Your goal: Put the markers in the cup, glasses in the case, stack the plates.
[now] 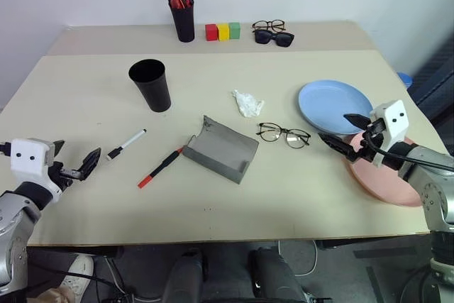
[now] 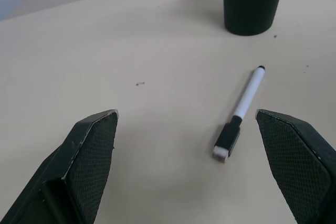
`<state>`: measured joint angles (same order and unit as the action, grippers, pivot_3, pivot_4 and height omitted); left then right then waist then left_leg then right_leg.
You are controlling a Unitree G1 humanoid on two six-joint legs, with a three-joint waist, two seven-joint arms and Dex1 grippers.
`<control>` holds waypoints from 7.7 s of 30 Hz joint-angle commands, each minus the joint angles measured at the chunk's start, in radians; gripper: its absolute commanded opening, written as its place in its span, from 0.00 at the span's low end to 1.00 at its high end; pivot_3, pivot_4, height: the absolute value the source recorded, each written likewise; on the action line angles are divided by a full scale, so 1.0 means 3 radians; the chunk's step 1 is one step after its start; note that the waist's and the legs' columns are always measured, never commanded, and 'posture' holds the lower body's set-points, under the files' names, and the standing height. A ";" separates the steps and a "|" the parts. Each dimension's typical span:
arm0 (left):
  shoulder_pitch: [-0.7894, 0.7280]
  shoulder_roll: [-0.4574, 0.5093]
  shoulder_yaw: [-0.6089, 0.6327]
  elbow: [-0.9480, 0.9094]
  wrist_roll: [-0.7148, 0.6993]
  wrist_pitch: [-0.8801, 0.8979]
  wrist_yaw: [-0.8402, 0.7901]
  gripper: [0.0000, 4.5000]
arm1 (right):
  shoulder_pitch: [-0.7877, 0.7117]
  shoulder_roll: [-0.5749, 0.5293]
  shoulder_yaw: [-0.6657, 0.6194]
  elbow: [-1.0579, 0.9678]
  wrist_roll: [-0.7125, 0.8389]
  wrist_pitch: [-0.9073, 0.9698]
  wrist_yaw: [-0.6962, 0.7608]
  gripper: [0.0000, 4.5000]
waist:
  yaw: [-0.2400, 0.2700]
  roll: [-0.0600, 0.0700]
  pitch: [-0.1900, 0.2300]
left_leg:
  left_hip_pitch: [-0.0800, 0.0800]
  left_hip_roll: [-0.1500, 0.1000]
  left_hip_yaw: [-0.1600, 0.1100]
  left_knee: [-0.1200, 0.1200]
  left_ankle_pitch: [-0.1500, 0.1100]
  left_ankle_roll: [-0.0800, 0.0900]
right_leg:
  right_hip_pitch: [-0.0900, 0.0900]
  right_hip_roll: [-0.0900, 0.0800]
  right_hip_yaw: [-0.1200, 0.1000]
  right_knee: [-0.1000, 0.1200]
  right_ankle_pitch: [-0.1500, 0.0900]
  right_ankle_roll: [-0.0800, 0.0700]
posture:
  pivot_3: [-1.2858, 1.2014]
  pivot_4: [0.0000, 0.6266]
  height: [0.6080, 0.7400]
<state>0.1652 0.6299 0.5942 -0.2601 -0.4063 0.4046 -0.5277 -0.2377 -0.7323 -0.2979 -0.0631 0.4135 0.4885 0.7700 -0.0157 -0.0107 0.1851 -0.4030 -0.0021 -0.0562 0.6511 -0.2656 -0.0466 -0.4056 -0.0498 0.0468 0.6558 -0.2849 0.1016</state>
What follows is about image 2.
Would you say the white marker with black cap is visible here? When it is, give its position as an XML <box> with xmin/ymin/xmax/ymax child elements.
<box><xmin>213</xmin><ymin>65</ymin><xmax>266</xmax><ymax>162</ymax></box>

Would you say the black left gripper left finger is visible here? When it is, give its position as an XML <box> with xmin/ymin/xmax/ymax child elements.
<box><xmin>0</xmin><ymin>109</ymin><xmax>119</xmax><ymax>224</ymax></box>

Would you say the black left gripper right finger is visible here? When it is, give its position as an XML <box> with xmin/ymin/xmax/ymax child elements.
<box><xmin>255</xmin><ymin>109</ymin><xmax>336</xmax><ymax>224</ymax></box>

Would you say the black cup pen holder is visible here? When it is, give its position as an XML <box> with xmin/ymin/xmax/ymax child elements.
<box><xmin>222</xmin><ymin>0</ymin><xmax>288</xmax><ymax>37</ymax></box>

